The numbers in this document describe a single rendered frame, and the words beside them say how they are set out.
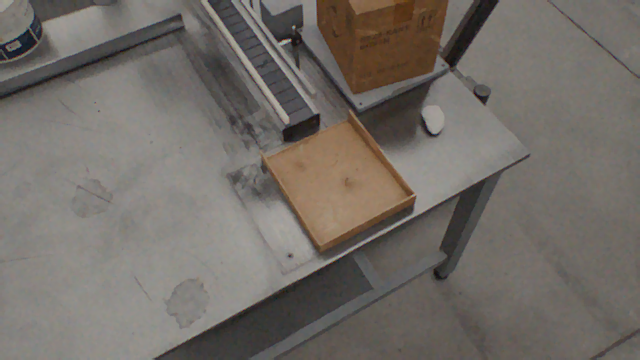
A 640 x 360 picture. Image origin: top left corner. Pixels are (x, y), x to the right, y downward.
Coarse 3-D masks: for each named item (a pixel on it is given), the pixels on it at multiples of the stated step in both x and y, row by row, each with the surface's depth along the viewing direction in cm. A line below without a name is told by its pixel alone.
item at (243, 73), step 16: (192, 0) 160; (208, 16) 153; (256, 32) 149; (224, 48) 149; (240, 64) 142; (256, 96) 139; (304, 96) 136; (272, 112) 133; (288, 128) 130; (304, 128) 134
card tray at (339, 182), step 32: (352, 128) 135; (288, 160) 130; (320, 160) 130; (352, 160) 129; (384, 160) 127; (288, 192) 125; (320, 192) 125; (352, 192) 124; (384, 192) 124; (320, 224) 120; (352, 224) 120
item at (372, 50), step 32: (320, 0) 142; (352, 0) 119; (384, 0) 118; (416, 0) 119; (448, 0) 122; (352, 32) 123; (384, 32) 124; (416, 32) 127; (352, 64) 131; (384, 64) 133; (416, 64) 137
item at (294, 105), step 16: (208, 0) 157; (224, 0) 157; (224, 16) 153; (240, 16) 153; (240, 32) 149; (240, 48) 146; (256, 48) 145; (256, 64) 142; (272, 64) 142; (272, 80) 139; (288, 80) 138; (288, 96) 135; (288, 112) 132; (304, 112) 132
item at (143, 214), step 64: (256, 0) 164; (128, 64) 150; (192, 64) 150; (0, 128) 139; (64, 128) 138; (128, 128) 138; (192, 128) 137; (256, 128) 136; (320, 128) 136; (384, 128) 135; (448, 128) 135; (0, 192) 128; (64, 192) 127; (128, 192) 127; (192, 192) 126; (256, 192) 126; (448, 192) 124; (0, 256) 118; (64, 256) 118; (128, 256) 117; (192, 256) 117; (256, 256) 117; (320, 256) 116; (0, 320) 110; (64, 320) 110; (128, 320) 109; (192, 320) 109
